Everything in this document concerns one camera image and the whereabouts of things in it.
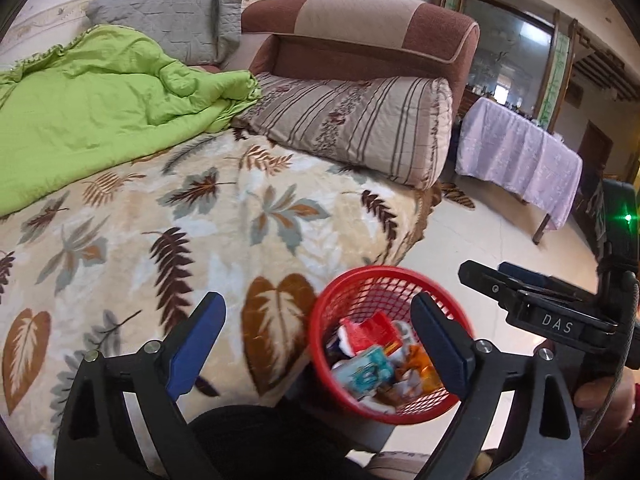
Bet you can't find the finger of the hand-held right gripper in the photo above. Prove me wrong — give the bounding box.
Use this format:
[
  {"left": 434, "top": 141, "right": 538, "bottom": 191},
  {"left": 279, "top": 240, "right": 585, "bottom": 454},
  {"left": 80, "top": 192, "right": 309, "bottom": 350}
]
[
  {"left": 458, "top": 260, "right": 623, "bottom": 343},
  {"left": 498, "top": 261, "right": 591, "bottom": 303}
]

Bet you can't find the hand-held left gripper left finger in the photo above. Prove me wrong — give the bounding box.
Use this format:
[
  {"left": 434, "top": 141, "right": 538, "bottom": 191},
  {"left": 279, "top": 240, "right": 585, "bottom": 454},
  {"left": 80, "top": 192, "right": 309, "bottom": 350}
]
[{"left": 54, "top": 291, "right": 227, "bottom": 480}]

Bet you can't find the leaf printed blanket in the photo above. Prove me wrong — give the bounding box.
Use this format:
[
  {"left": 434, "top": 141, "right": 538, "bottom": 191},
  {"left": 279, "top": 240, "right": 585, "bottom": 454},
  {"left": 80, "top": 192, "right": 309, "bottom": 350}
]
[{"left": 0, "top": 127, "right": 441, "bottom": 480}]

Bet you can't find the white teal packet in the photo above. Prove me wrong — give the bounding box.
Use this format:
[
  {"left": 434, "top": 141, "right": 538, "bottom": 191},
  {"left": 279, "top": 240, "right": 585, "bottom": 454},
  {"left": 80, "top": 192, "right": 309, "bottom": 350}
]
[{"left": 331, "top": 347, "right": 396, "bottom": 401}]

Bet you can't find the red snack wrapper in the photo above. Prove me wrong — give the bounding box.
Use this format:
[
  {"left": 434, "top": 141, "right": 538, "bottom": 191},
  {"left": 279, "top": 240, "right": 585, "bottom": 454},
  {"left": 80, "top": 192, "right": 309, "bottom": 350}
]
[{"left": 337, "top": 311, "right": 401, "bottom": 356}]

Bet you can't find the wooden mirror cabinet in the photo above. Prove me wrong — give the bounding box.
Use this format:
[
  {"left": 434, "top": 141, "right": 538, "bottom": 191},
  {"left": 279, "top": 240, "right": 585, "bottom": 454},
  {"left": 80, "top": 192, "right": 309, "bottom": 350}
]
[{"left": 427, "top": 0, "right": 581, "bottom": 133}]

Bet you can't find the wooden lattice screen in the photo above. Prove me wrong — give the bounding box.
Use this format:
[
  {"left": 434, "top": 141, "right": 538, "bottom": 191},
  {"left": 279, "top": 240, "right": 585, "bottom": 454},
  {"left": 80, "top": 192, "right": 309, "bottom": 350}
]
[{"left": 567, "top": 25, "right": 627, "bottom": 103}]

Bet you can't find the grey quilted pillow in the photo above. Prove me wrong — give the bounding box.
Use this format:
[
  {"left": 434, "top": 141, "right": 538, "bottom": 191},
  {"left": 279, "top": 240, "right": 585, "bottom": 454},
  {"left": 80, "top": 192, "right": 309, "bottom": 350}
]
[{"left": 85, "top": 0, "right": 247, "bottom": 67}]

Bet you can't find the green quilt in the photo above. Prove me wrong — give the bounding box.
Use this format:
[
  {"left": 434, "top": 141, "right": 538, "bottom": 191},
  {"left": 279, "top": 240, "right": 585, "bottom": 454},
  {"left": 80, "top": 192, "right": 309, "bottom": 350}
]
[{"left": 0, "top": 24, "right": 263, "bottom": 218}]

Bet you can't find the striped pillow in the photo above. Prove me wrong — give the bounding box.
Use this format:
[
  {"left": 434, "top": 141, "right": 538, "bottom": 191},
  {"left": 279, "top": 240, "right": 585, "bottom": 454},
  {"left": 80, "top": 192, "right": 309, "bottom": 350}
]
[{"left": 231, "top": 72, "right": 455, "bottom": 192}]

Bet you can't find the red mesh basket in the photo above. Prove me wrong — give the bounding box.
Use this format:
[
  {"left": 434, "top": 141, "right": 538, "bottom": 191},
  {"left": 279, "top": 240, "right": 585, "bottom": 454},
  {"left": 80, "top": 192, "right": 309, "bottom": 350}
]
[{"left": 307, "top": 265, "right": 477, "bottom": 423}]

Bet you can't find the person's right hand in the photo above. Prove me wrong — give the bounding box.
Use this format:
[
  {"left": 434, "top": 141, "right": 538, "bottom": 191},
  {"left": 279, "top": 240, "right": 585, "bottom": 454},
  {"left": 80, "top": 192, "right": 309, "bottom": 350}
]
[{"left": 572, "top": 367, "right": 640, "bottom": 456}]

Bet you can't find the table with purple cloth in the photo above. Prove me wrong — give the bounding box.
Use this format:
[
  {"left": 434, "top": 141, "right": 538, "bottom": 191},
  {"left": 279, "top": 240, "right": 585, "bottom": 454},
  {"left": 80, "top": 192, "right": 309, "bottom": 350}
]
[{"left": 454, "top": 96, "right": 585, "bottom": 246}]

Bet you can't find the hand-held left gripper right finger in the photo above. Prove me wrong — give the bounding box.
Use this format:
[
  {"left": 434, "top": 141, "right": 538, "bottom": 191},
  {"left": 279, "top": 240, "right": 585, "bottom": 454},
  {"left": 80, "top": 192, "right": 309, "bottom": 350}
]
[{"left": 410, "top": 291, "right": 586, "bottom": 480}]

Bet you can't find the small orange packet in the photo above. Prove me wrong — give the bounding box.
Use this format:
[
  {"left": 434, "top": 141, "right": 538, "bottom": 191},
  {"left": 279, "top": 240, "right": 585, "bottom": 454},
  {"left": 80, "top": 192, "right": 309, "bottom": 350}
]
[{"left": 395, "top": 342, "right": 446, "bottom": 396}]

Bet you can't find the grey cable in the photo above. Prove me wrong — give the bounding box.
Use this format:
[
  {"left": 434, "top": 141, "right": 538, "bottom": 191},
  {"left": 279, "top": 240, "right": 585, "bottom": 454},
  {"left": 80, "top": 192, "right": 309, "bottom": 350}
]
[{"left": 582, "top": 280, "right": 640, "bottom": 443}]

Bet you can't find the brown patterned floor mat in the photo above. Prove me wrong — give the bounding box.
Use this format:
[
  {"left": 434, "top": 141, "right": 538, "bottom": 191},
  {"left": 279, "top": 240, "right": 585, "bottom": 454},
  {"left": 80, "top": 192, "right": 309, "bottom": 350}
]
[{"left": 440, "top": 181, "right": 477, "bottom": 211}]

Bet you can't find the brown wooden door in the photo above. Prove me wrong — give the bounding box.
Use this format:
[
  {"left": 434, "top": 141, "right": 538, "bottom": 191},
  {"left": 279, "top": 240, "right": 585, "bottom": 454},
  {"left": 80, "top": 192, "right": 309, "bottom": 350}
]
[{"left": 580, "top": 120, "right": 615, "bottom": 201}]

